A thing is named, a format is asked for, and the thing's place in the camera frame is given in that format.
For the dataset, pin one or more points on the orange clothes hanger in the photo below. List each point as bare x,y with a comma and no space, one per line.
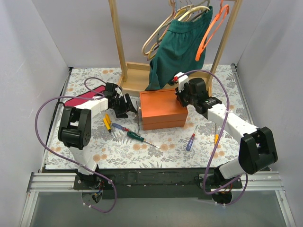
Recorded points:
213,27

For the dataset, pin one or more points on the orange handled screwdriver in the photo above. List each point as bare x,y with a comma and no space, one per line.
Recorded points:
216,134
107,118

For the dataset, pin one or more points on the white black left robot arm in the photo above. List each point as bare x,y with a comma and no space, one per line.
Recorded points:
76,123

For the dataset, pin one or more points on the large green handled screwdriver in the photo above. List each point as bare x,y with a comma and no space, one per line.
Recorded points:
137,137

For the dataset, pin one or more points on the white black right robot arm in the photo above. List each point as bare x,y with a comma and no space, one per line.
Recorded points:
257,146

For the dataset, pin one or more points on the yellow clothes hanger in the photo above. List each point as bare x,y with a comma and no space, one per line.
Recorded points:
161,33

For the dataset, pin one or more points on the beige clothes hanger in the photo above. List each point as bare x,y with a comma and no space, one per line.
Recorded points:
187,13

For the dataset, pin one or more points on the yellow handled screwdriver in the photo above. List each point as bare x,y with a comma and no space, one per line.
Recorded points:
107,124

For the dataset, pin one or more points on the floral patterned table mat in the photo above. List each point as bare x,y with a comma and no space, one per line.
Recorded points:
123,152

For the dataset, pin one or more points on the orange drawer box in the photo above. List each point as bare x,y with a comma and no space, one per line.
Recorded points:
160,109

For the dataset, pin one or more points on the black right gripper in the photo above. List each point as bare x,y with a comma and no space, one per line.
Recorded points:
182,97

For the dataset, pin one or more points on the teal green shorts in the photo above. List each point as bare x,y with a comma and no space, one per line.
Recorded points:
177,50

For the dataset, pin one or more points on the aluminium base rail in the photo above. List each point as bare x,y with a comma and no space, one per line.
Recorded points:
155,198

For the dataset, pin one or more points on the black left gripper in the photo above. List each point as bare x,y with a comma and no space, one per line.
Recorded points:
124,105

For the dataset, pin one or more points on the clear acrylic drawer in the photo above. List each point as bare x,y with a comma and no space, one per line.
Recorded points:
139,115

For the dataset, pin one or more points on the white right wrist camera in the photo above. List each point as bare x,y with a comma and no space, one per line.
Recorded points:
180,78

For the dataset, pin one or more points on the blue red screwdriver right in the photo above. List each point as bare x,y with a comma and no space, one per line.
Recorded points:
191,140

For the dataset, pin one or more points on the grey clothes hanger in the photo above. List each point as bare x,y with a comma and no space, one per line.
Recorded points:
173,4

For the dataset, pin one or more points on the blue red handled screwdriver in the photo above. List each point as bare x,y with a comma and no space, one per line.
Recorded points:
118,126

